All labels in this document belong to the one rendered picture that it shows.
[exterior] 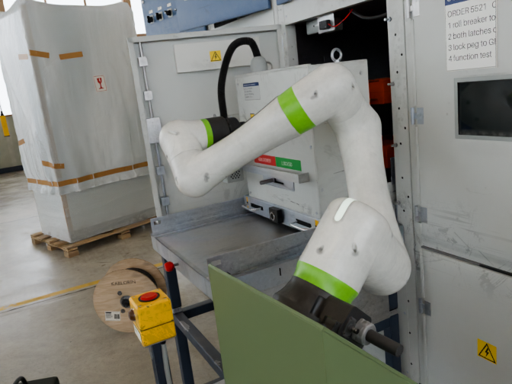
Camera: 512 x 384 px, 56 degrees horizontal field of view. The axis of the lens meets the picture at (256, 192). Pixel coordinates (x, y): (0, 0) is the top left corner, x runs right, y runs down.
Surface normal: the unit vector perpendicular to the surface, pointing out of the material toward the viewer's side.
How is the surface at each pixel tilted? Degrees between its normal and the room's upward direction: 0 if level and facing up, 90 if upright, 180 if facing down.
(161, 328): 90
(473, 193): 90
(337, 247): 56
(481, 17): 90
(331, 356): 90
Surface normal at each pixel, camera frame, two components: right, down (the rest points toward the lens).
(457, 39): -0.88, 0.20
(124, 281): -0.01, 0.22
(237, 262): 0.47, 0.14
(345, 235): -0.15, -0.30
